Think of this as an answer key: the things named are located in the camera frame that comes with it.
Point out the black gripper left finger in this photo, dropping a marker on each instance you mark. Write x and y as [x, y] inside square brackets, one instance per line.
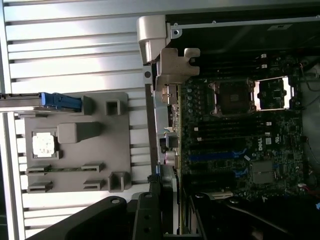
[147, 215]

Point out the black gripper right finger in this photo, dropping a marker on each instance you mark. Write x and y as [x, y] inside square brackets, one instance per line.
[205, 217]

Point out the white expansion slot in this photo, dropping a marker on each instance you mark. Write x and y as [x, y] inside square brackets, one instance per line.
[222, 195]

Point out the silver chipset heatsink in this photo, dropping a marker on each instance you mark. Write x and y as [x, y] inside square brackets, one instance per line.
[262, 172]

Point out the grey plastic parts rack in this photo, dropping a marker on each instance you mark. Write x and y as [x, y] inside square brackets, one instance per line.
[75, 155]

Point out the green motherboard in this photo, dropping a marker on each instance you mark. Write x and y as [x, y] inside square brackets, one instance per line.
[275, 150]

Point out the CPU socket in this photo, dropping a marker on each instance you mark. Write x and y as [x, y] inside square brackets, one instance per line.
[232, 100]

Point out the silver CPU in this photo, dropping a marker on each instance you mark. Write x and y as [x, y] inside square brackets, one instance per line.
[43, 145]

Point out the metal socket cover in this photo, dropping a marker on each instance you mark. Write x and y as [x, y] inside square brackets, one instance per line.
[272, 93]

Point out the hard disk with blue caddy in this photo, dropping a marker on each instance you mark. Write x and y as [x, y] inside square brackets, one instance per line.
[60, 102]

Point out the open black PC case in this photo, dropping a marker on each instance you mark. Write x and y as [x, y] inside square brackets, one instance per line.
[152, 30]

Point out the white case sticker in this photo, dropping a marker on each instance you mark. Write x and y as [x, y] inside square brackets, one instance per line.
[280, 27]

